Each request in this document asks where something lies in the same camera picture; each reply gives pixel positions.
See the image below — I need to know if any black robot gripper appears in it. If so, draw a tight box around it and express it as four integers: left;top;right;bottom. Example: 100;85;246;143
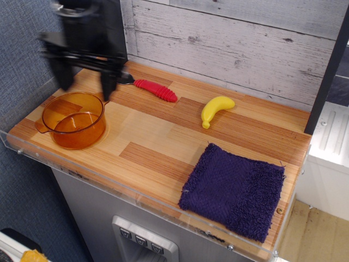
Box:
39;8;124;102

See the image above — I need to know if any yellow toy banana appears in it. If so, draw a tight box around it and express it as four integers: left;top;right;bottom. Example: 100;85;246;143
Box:
201;96;235;129

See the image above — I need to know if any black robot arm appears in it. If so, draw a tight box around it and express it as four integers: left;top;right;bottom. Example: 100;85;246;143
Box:
39;1;128;101

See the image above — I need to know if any amber transparent plastic pot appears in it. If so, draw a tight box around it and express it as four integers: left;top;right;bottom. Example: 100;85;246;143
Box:
35;92;108;150

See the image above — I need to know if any clear acrylic table guard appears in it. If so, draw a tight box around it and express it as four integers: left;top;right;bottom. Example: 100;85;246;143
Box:
0;40;311;260

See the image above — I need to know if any silver cabinet with button panel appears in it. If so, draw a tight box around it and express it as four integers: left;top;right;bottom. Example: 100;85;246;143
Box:
53;169;248;261

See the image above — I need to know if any purple folded towel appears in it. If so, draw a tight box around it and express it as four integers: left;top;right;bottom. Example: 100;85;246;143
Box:
178;143;285;243

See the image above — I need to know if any white ribbed metal box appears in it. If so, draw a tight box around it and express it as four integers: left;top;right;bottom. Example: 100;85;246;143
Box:
309;102;348;168

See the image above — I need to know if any red handled metal spoon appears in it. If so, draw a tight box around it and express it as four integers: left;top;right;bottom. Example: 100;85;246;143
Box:
117;72;178;103

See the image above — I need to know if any black right frame post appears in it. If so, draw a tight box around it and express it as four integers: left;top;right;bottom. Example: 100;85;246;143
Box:
304;5;348;135

